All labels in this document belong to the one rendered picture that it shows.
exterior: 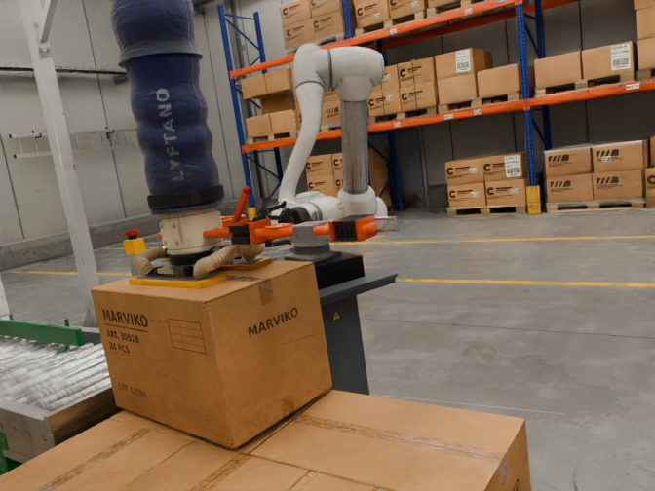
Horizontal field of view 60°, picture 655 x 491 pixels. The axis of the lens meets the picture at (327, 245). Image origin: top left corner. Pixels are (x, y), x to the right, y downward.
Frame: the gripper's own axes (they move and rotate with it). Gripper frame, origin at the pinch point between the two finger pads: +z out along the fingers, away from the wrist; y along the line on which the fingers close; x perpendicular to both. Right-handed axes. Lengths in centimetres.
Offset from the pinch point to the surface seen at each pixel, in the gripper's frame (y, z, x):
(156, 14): -61, 7, 17
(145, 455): 55, 32, 23
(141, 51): -52, 10, 22
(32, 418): 50, 36, 72
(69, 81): -233, -565, 938
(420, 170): 30, -839, 338
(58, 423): 51, 33, 62
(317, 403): 54, -9, -5
